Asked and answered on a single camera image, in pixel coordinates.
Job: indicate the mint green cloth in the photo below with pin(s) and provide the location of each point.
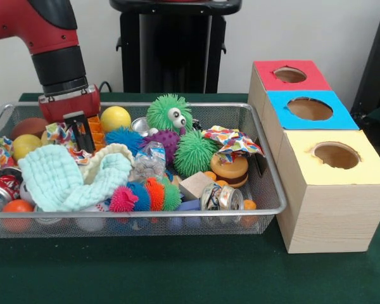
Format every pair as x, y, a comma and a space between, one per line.
54, 180

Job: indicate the yellow ball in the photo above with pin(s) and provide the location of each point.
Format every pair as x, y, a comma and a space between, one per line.
115, 118

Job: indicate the crushed drink can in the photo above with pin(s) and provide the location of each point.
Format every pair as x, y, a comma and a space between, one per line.
221, 196

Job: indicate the multicolour zigzag cloth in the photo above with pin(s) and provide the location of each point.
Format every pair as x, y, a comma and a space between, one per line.
58, 133

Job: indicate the white multicolour dotted cloth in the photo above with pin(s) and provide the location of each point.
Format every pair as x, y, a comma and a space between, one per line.
237, 141

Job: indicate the foam burger toy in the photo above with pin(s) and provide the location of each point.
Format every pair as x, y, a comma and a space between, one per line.
229, 174

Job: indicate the multicolour fuzzy caterpillar toy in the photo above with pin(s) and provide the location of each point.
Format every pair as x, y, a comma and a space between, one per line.
145, 196

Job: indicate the black chair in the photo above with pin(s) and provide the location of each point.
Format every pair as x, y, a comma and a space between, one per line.
377, 63

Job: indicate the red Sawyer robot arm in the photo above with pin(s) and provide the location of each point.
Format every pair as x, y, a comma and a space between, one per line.
50, 31

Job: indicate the wooden box with three holes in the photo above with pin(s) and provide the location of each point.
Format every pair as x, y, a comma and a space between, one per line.
335, 215

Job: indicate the blue spiky ball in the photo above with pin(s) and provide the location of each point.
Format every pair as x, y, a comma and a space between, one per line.
125, 137

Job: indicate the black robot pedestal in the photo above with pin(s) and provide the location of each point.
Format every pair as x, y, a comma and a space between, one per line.
164, 47

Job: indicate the green fuzzy ball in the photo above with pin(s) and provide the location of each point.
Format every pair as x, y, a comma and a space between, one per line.
193, 153

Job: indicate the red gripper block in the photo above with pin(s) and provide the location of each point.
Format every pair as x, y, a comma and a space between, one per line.
69, 104

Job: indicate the orange plastic grid tray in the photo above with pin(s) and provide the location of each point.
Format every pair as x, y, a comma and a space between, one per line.
98, 126

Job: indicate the green fuzzy toy with eyes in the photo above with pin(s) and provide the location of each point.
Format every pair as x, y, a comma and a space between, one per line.
161, 111

